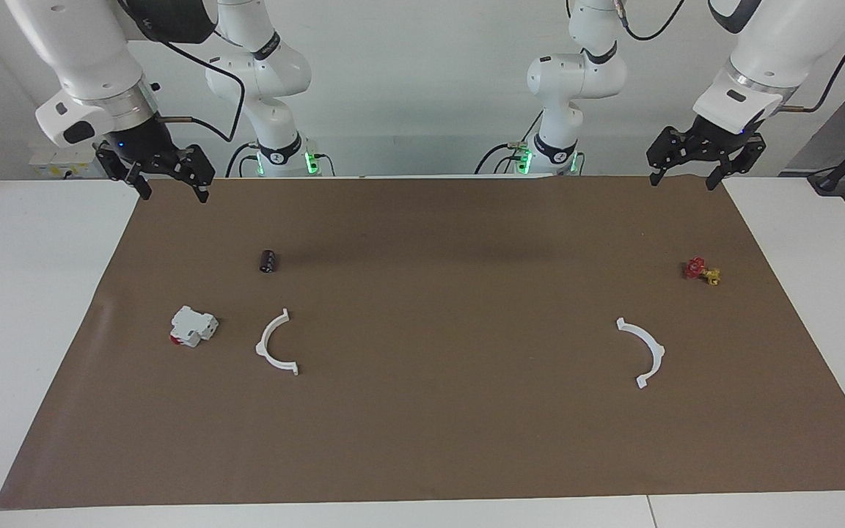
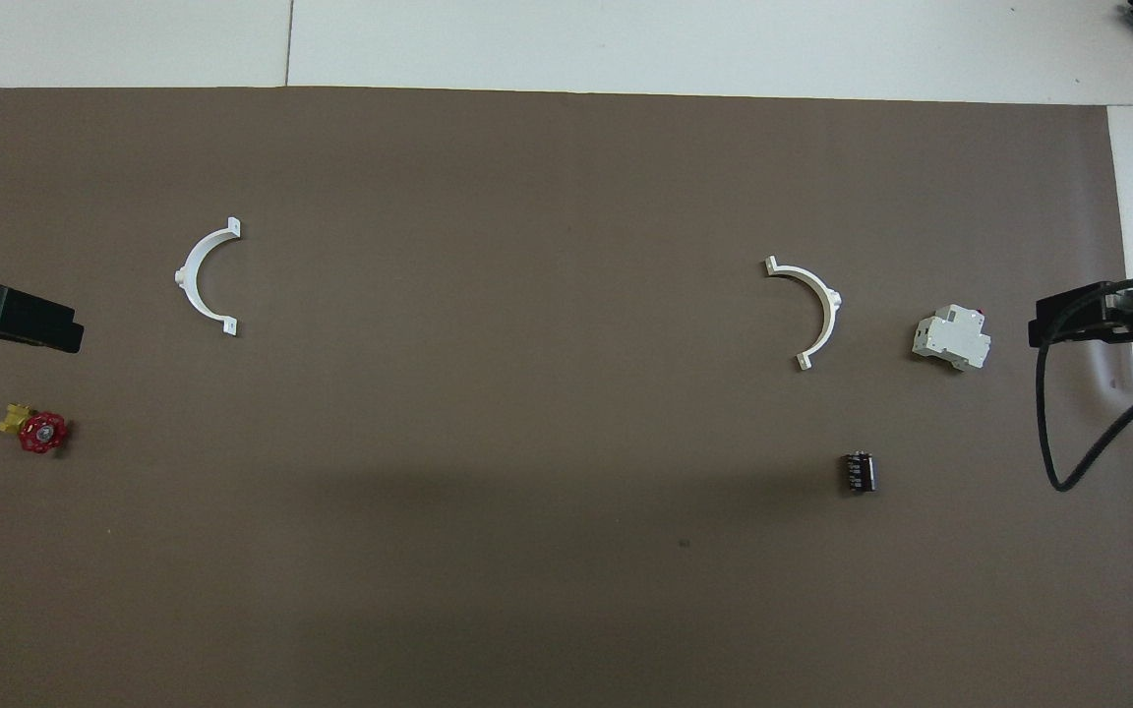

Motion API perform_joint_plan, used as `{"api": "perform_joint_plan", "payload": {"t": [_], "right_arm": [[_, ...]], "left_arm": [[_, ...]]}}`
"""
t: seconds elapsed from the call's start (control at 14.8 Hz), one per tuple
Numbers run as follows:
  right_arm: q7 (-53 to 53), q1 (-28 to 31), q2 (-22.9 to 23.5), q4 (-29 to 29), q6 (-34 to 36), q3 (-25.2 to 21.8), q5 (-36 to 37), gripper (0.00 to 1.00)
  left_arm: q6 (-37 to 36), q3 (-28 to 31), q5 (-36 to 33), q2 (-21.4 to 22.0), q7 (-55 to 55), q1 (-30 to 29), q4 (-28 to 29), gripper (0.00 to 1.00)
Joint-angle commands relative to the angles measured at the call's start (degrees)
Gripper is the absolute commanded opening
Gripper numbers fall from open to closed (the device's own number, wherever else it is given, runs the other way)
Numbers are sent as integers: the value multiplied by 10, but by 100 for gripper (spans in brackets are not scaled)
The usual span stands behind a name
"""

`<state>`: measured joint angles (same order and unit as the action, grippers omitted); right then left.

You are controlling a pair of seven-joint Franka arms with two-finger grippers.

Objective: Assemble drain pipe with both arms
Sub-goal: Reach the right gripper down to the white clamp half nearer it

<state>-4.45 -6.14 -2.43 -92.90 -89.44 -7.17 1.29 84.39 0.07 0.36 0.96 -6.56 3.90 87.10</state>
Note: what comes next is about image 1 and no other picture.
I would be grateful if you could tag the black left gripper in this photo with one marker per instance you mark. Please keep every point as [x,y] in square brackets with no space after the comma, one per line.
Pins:
[712,141]

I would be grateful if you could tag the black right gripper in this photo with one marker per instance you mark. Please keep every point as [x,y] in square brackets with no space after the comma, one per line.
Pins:
[145,145]

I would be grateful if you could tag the white power strip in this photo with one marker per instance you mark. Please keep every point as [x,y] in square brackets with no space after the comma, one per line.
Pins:
[63,165]

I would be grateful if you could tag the red and yellow valve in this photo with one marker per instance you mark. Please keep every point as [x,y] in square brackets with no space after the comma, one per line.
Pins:
[696,268]

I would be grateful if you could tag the black cylindrical capacitor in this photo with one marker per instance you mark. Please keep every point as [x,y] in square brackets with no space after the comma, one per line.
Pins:
[268,261]

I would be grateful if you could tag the white circuit breaker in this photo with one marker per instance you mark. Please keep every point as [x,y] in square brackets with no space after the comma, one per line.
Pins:
[191,325]

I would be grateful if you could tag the brown paper mat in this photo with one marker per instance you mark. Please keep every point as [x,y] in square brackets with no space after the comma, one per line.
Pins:
[430,411]

